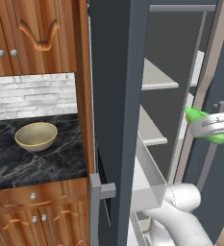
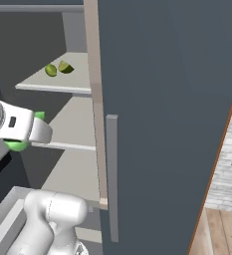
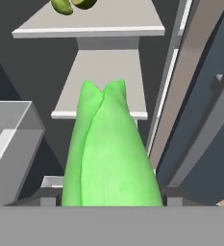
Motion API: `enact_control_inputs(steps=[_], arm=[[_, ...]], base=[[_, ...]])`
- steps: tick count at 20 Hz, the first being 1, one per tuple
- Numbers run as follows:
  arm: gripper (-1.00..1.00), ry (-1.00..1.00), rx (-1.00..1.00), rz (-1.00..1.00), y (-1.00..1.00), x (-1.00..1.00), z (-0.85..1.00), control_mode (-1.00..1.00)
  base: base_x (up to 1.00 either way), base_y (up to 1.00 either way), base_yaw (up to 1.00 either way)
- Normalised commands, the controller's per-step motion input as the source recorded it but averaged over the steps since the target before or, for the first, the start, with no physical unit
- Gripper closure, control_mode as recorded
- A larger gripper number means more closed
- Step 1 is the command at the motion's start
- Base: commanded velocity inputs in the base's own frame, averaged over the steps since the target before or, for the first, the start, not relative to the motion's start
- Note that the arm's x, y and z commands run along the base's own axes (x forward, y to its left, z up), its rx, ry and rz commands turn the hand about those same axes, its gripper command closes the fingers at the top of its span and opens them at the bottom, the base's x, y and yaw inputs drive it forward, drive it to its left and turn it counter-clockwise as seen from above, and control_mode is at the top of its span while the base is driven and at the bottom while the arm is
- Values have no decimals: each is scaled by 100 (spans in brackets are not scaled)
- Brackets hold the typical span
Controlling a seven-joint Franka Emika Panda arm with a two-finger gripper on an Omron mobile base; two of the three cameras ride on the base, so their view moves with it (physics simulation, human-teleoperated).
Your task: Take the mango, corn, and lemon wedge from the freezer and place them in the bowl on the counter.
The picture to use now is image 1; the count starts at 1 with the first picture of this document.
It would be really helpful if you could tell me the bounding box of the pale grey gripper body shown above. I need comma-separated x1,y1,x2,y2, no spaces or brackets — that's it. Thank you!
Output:
189,111,224,139

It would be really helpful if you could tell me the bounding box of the green mango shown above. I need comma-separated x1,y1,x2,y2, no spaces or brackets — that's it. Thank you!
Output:
184,106,224,145

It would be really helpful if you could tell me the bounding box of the white freezer shelf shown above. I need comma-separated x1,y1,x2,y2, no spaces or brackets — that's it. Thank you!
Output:
137,105,168,147
141,57,180,91

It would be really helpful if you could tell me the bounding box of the clear freezer drawer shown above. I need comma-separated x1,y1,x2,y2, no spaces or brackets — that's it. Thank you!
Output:
131,134,167,213

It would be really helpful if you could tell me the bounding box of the dark grey freezer door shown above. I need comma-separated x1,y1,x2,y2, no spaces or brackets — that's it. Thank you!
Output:
87,0,151,246

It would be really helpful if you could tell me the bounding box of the beige bowl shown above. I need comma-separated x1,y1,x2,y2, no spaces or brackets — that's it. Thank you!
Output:
14,121,59,153

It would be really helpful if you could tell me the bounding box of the dark grey fridge door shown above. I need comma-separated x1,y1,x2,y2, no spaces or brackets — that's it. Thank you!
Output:
182,0,224,244

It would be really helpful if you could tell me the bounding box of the tall wooden side panel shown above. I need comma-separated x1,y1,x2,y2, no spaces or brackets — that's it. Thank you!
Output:
72,0,96,176

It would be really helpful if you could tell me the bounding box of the wooden drawer front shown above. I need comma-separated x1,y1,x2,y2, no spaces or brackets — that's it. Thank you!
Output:
0,181,70,209

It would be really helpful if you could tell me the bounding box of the wooden base cupboard door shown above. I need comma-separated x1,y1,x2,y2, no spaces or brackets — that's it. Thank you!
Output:
0,208,40,246
37,199,90,246

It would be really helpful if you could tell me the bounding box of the carved wooden cupboard door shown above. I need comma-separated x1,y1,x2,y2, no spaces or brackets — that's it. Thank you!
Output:
6,0,77,76

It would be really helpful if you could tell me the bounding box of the grey freezer door handle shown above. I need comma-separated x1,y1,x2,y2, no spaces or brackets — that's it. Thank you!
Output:
88,172,117,246

